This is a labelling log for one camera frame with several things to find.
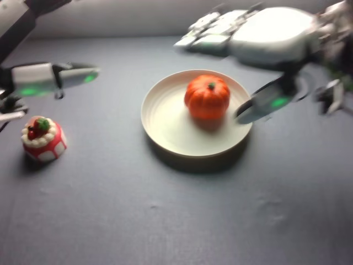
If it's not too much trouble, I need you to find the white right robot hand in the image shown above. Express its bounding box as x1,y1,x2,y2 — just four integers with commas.
173,5,322,125

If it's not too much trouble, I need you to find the toy cake with red icing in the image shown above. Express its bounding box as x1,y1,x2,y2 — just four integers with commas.
21,115,68,162

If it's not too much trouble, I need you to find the white round plate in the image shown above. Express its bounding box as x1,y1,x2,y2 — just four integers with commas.
140,68,254,163

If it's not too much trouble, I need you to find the orange toy pumpkin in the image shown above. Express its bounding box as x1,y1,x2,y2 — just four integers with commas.
184,74,231,120

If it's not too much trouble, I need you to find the grey table cloth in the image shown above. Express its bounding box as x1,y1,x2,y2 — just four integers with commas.
0,35,353,265

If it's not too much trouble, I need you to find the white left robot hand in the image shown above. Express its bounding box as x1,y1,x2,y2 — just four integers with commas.
0,0,101,100

